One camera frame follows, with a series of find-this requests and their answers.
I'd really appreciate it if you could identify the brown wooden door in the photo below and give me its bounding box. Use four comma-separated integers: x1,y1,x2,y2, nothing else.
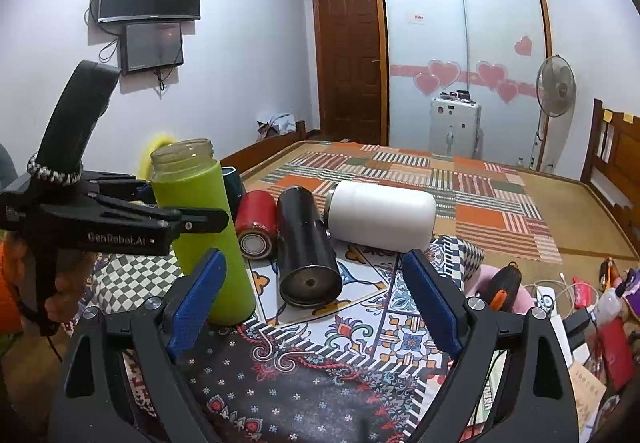
312,0,384,144

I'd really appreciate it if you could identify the dark green faceted cup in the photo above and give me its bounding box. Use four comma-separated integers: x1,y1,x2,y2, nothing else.
221,166,245,220

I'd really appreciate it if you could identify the white thermos bottle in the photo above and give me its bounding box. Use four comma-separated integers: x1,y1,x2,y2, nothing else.
323,181,436,253

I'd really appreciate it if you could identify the colourful patchwork cloth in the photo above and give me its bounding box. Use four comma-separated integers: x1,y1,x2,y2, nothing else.
60,231,501,443

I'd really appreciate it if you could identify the yellow foam tube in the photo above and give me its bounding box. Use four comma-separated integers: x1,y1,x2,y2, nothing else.
136,133,175,181

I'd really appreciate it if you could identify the left hand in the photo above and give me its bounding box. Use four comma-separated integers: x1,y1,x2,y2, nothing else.
1,232,96,335

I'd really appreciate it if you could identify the black orange glue gun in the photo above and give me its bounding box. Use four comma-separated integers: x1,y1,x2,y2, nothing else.
476,261,522,312

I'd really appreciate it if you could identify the white standing fan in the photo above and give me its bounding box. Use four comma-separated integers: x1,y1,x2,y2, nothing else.
529,54,577,171

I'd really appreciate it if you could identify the purple plush toy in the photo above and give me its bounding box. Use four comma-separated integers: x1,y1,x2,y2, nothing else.
616,269,640,321

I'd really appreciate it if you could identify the cardboard note with writing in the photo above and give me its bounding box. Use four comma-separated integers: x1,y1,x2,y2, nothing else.
568,362,606,442

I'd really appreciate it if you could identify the wooden bed headboard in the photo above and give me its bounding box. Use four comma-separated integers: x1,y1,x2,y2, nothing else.
580,99,640,251

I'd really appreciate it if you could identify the small wall monitor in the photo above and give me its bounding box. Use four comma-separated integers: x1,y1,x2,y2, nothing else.
119,22,183,75

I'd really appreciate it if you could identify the red thermos bottle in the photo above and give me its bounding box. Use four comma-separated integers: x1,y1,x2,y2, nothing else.
234,190,277,260

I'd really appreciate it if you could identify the white plastic squeeze bottle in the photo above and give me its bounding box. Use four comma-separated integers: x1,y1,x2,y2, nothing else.
593,285,624,329

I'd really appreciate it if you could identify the clothes pile in corner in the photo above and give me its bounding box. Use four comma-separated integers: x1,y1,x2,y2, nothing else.
257,113,296,141

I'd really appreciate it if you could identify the black thermos bottle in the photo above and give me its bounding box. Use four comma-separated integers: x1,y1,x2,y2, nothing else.
277,185,343,309

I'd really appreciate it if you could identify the striped patchwork bed mat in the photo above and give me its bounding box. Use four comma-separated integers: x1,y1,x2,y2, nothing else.
240,140,637,267

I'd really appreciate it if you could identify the frosted sliding wardrobe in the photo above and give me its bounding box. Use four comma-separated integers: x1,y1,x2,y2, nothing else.
384,0,547,167

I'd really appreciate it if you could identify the lime green glass bottle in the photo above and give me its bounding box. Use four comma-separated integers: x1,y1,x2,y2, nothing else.
151,139,256,326

